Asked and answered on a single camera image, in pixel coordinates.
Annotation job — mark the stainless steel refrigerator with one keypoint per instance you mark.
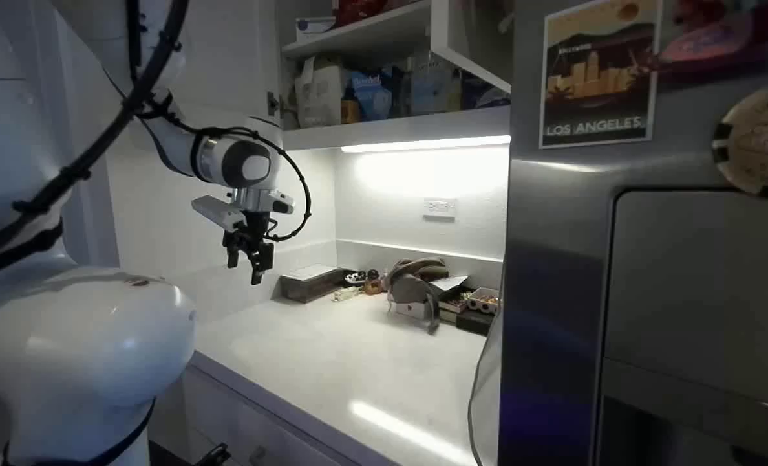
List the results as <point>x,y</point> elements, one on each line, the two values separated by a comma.
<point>635,323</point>

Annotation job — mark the under-cabinet light strip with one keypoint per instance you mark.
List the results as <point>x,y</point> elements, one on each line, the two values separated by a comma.
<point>409,147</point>

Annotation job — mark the white lower cabinet drawer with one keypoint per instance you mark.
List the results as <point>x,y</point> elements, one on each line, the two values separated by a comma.
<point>214,405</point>

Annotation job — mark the small brown box pile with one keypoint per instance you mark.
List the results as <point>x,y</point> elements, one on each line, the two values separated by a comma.
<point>466,306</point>

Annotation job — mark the white cabinet door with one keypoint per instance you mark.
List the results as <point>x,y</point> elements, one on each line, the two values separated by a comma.
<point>232,65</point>

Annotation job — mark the white paper bag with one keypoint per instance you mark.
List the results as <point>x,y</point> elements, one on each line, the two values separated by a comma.
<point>318,93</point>

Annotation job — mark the round poker chip magnet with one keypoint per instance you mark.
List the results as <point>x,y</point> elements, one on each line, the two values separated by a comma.
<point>741,143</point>

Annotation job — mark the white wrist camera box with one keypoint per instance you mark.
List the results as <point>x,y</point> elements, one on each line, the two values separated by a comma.
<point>216,210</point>

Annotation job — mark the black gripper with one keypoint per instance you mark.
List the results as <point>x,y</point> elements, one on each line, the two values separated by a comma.
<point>251,240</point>

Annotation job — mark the white cabinet shelf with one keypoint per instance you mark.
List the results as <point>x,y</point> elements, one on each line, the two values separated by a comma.
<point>466,34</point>

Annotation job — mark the small round counter item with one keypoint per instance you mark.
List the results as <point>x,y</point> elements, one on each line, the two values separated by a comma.
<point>366,280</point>

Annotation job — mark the blue snack bag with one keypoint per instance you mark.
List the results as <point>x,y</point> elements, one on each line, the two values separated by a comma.
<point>374,98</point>

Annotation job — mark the white wall outlet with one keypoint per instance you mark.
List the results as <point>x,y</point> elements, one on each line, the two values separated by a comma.
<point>440,209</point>

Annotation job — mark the pink red magnet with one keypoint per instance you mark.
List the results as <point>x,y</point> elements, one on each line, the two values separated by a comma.
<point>715,40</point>

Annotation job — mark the dark grey tray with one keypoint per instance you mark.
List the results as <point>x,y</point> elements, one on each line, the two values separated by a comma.
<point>308,283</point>

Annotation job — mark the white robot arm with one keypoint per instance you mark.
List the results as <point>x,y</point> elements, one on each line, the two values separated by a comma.
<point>87,352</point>

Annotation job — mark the Los Angeles poster magnet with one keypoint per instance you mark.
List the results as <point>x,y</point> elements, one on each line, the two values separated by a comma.
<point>598,84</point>

